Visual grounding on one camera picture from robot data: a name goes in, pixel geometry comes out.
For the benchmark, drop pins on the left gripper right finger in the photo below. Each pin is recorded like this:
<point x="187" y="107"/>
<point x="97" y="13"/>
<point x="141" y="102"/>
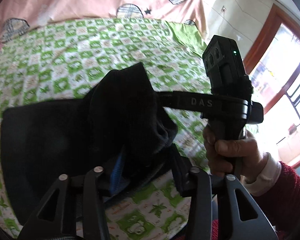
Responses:
<point x="220" y="205"/>

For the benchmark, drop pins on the right hand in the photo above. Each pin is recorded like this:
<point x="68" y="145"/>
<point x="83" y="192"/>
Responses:
<point x="221" y="155"/>

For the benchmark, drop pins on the green checkered bed sheet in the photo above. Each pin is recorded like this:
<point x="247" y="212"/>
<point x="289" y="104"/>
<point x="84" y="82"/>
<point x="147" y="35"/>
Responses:
<point x="63" y="60"/>

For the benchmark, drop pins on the pink quilt with plaid hearts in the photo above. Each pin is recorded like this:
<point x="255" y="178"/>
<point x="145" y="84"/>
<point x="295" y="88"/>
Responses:
<point x="25" y="15"/>

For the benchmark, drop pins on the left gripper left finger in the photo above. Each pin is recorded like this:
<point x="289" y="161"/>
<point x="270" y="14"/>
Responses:
<point x="77" y="184"/>

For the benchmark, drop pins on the red sleeve forearm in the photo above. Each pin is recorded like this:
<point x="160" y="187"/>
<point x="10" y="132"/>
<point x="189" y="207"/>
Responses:
<point x="277" y="192"/>

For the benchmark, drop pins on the black pants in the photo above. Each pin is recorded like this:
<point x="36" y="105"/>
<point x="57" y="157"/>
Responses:
<point x="118" y="125"/>

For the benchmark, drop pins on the wooden window frame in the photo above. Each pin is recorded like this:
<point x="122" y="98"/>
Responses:
<point x="273" y="64"/>

